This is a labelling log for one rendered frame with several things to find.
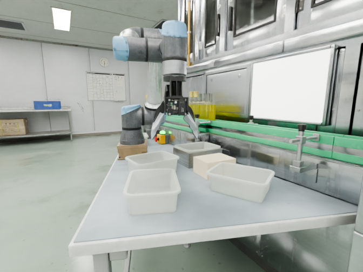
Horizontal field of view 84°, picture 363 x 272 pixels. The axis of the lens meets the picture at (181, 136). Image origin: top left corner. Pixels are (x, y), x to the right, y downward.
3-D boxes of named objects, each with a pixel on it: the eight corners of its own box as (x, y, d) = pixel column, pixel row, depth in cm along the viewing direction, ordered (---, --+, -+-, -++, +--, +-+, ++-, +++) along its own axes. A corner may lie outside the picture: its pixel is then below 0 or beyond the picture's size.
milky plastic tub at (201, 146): (222, 161, 113) (222, 146, 111) (188, 168, 102) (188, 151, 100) (203, 154, 128) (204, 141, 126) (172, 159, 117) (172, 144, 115)
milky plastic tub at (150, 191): (122, 223, 58) (121, 195, 57) (130, 190, 80) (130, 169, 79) (182, 218, 61) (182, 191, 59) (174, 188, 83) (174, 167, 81)
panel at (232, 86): (328, 126, 89) (338, 44, 83) (325, 126, 87) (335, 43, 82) (206, 114, 166) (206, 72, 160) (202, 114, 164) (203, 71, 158)
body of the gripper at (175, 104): (163, 117, 59) (162, 74, 57) (162, 115, 67) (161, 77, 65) (189, 117, 60) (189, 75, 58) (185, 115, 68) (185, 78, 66)
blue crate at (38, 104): (33, 109, 512) (32, 101, 508) (34, 109, 546) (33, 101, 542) (61, 109, 544) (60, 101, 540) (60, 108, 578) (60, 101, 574)
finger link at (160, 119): (143, 136, 61) (161, 111, 60) (144, 133, 66) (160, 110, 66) (152, 142, 61) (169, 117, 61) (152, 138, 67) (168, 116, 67)
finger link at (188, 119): (199, 141, 63) (182, 117, 61) (195, 137, 69) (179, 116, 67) (207, 135, 63) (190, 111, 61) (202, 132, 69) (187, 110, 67)
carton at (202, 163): (235, 174, 95) (235, 158, 94) (207, 179, 88) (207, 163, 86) (219, 166, 105) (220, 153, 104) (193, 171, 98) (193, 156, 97)
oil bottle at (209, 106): (215, 131, 138) (216, 100, 135) (208, 132, 136) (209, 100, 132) (209, 130, 143) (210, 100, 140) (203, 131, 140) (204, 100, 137)
